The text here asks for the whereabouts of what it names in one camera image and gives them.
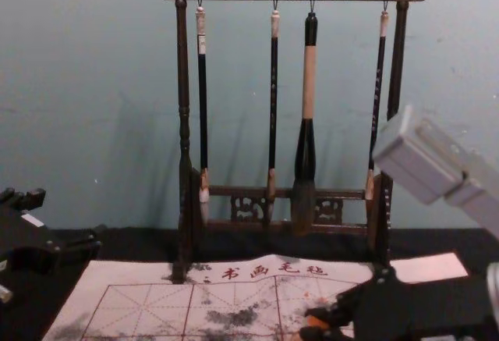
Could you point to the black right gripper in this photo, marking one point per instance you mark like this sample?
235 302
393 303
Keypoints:
421 313

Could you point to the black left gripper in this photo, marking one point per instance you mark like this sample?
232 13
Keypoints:
27 247

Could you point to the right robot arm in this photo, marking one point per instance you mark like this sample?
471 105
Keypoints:
421 161

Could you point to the black table cloth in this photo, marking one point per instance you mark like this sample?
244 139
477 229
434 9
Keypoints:
128 244

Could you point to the white felt mat, red grid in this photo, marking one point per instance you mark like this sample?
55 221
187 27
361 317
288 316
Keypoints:
156 302

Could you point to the dark wooden brush rack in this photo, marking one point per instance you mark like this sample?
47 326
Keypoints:
182 122

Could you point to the thin brush, long white cap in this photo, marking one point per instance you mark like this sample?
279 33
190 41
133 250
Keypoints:
202 95

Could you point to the thin black brush, white cap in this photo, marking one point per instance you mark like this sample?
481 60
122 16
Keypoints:
378 91
273 95

